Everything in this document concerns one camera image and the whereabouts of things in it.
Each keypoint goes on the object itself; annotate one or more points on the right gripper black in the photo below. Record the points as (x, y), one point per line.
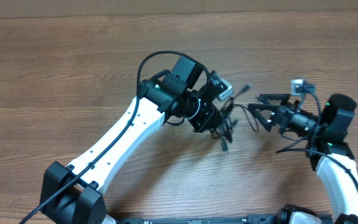
(282, 112)

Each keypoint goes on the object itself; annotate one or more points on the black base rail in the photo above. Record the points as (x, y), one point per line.
(287, 214)

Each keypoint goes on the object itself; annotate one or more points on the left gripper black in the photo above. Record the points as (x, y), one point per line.
(211, 117)

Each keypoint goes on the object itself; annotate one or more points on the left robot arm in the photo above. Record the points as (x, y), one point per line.
(74, 193)

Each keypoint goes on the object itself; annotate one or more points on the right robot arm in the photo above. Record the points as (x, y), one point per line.
(325, 132)

